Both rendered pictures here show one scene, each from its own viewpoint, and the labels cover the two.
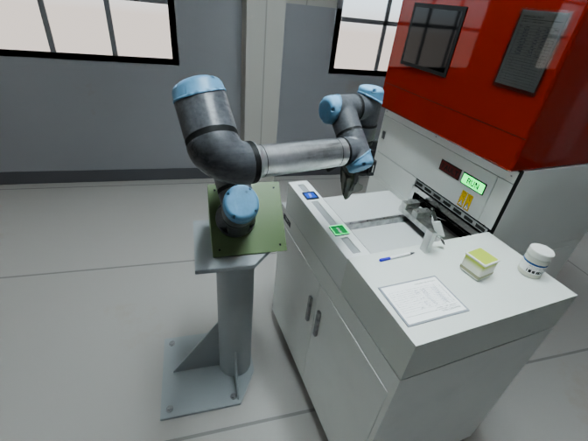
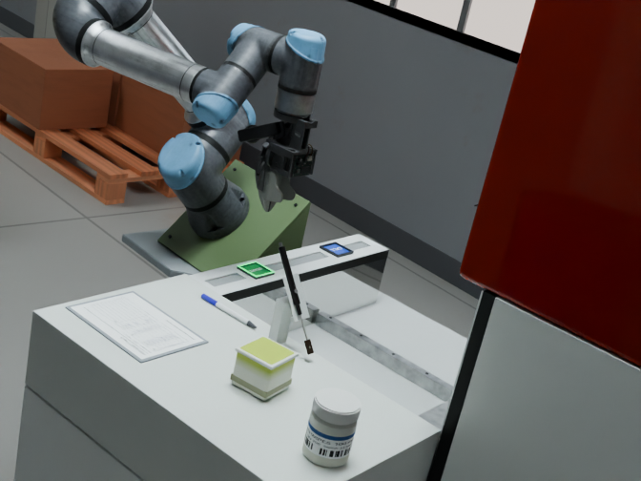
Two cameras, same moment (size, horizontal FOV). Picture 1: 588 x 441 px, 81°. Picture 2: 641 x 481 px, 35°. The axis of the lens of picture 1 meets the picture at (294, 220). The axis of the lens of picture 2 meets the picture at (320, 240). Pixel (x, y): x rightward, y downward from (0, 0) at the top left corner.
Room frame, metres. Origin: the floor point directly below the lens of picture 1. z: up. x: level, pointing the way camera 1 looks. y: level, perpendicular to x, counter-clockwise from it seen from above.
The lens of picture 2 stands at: (0.23, -1.89, 1.80)
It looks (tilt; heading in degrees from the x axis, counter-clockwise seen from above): 21 degrees down; 61
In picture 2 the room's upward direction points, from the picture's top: 13 degrees clockwise
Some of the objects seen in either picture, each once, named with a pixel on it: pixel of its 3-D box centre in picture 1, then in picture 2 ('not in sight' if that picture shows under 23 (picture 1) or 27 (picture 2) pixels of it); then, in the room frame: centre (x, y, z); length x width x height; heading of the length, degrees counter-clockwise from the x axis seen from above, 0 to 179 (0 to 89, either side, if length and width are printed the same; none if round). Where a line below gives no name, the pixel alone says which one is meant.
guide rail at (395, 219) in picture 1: (374, 221); (408, 369); (1.32, -0.37, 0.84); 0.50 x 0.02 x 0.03; 115
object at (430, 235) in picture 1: (434, 234); (290, 312); (0.97, -0.47, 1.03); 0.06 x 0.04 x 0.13; 115
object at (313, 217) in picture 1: (321, 227); (289, 290); (1.15, -0.11, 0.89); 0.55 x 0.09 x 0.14; 25
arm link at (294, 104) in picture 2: (362, 131); (296, 101); (1.04, -0.18, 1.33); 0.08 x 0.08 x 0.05
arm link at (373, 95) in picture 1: (367, 106); (300, 60); (1.04, -0.18, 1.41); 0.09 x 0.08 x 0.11; 124
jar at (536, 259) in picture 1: (535, 261); (331, 427); (0.91, -0.79, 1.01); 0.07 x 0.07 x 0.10
